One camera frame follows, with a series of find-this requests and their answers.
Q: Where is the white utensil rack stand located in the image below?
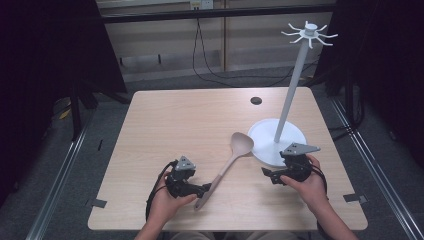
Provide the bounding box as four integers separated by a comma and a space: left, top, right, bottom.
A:
247, 20, 339, 168

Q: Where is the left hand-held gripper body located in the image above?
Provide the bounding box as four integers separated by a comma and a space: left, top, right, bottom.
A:
165, 155, 205, 200

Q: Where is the white wall power outlet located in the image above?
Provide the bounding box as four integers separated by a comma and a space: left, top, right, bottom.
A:
189, 0, 214, 11

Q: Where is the black horizontal bar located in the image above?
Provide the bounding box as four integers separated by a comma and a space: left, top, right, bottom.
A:
99, 3, 337, 25

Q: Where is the wooden table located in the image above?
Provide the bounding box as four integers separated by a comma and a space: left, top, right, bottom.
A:
87, 86, 369, 232

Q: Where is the person's left hand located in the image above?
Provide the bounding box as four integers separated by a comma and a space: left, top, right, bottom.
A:
145, 170, 198, 229

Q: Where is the black metal stand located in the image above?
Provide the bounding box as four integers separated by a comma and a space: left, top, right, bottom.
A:
68, 78, 133, 143

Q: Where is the person's right hand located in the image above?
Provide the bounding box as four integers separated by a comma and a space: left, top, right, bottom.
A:
279, 153, 330, 215

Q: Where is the grey tape piece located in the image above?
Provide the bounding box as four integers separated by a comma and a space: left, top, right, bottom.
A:
85, 198, 108, 209
343, 193, 369, 205

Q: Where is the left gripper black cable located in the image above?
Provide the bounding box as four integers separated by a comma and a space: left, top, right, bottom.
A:
145, 159, 179, 222

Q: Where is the beige silicone spoon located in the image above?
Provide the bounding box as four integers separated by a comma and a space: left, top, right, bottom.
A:
193, 131, 255, 211

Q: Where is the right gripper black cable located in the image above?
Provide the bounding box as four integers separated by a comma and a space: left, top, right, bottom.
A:
309, 163, 329, 196

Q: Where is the metal floor rail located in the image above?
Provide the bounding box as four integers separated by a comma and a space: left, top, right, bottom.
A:
328, 96, 424, 240
25, 109, 96, 240

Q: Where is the black wall cable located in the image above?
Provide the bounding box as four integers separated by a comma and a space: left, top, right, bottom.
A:
191, 17, 320, 89

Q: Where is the person's lap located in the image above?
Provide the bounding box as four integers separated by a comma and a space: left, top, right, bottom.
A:
168, 230, 301, 240

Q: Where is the black curtain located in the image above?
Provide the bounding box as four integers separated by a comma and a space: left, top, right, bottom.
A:
314, 0, 424, 169
0, 0, 128, 208

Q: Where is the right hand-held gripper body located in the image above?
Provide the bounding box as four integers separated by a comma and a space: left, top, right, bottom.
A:
279, 142, 322, 184

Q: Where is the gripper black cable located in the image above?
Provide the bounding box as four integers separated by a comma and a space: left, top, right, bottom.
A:
309, 163, 329, 196
145, 159, 179, 222

